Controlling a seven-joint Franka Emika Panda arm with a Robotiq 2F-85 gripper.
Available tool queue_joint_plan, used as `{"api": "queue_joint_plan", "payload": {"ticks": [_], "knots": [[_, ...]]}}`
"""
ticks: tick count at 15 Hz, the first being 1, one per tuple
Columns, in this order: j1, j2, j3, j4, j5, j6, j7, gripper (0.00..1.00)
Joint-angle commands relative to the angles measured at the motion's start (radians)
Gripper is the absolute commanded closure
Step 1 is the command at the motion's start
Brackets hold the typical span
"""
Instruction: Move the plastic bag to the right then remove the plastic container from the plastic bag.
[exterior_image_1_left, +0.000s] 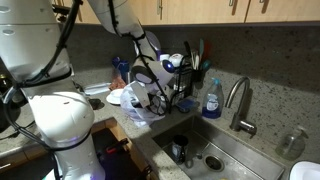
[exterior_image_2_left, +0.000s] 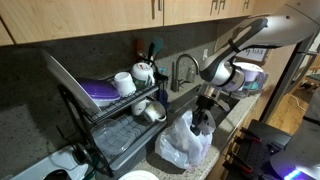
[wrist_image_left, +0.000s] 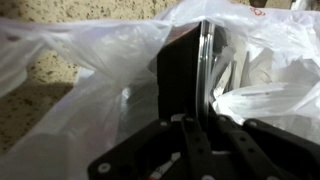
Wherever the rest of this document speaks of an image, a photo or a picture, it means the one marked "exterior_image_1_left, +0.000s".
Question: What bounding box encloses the white printed plastic bag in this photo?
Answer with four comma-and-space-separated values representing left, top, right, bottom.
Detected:
119, 80, 166, 128

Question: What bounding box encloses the dark brown round object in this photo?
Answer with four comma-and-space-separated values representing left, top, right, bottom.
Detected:
88, 98, 104, 110

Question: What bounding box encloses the plain white mug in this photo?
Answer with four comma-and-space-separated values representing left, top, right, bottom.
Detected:
159, 53, 171, 63

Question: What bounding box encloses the blue dish soap bottle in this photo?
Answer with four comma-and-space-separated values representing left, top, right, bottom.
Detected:
201, 77, 225, 120

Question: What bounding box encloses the red and black clamp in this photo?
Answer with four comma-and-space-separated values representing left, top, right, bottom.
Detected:
105, 137, 130, 155

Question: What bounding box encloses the black kitchen utensil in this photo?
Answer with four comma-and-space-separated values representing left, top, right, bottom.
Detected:
183, 40, 194, 59

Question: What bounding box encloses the wooden wall cabinet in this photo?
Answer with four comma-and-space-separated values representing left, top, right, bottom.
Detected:
49, 0, 320, 26

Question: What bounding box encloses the stainless steel sink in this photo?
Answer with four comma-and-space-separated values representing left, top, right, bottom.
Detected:
151, 114, 286, 180

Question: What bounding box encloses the white mug with red print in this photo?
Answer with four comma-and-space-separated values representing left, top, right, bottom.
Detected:
168, 53, 185, 68

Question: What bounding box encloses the black wire dish rack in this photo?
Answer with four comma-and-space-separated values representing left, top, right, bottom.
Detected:
159, 54, 196, 114

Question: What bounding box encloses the small white plate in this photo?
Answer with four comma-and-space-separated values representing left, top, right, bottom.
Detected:
105, 88, 127, 106

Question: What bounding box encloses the clear soap dispenser bottle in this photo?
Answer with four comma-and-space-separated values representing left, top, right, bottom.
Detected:
275, 125, 309, 162

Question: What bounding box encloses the plain metal spoon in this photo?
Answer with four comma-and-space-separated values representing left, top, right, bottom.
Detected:
184, 152, 204, 169

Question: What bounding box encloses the metal kitchen faucet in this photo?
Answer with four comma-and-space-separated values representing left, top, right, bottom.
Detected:
224, 76, 258, 136

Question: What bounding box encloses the red kitchen utensil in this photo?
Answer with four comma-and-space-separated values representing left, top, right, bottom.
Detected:
203, 39, 212, 63

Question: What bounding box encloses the blue spatula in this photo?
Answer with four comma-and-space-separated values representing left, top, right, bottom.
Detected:
198, 38, 205, 61

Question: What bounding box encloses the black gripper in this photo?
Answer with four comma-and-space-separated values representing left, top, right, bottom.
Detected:
147, 89, 169, 117

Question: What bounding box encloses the white plastic basin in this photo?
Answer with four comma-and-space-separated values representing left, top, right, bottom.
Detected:
289, 160, 320, 180

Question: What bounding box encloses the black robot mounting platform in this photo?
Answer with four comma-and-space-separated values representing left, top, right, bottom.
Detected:
91, 128, 149, 180

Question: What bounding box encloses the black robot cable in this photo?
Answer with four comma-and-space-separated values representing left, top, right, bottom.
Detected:
1, 0, 172, 180

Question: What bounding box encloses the blue sponge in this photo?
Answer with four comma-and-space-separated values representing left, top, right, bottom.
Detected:
175, 97, 201, 114

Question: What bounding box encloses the black utensil holder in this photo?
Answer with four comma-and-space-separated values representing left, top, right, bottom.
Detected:
191, 66, 208, 90

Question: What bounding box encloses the round sink drain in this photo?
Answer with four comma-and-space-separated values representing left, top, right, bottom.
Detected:
203, 153, 225, 173

